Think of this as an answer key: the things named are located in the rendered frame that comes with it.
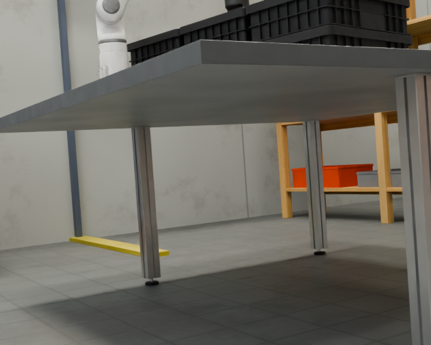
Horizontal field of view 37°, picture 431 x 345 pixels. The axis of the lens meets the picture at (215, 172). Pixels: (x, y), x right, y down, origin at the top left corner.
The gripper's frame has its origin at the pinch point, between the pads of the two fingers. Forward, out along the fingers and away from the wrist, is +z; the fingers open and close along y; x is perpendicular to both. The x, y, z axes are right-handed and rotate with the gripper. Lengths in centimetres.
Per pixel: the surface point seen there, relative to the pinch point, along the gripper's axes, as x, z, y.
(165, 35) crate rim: -9.3, -6.4, -25.1
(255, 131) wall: 245, 15, -239
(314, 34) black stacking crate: -8.8, 5.1, 36.2
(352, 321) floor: 13, 86, 26
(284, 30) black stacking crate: -7.7, 1.8, 25.4
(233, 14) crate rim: -9.0, -6.2, 7.4
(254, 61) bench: -59, 19, 63
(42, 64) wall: 70, -40, -269
